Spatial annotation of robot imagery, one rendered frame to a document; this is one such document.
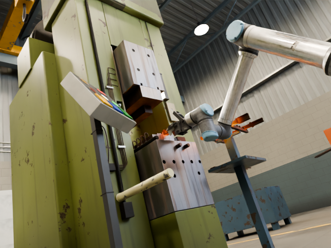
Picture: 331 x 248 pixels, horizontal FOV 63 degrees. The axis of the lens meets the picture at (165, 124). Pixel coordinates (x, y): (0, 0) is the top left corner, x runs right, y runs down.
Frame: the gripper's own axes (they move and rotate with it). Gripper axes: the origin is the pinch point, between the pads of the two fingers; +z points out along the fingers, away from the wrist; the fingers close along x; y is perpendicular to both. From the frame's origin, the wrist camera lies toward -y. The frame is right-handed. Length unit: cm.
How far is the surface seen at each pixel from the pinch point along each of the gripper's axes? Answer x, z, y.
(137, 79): -13.6, 3.8, -40.8
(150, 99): -3.8, 4.7, -26.8
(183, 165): 2.3, -3.4, 26.1
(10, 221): 43, 528, -35
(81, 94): -71, -18, -4
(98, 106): -68, -25, 5
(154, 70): 7, 4, -55
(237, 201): 332, 176, 41
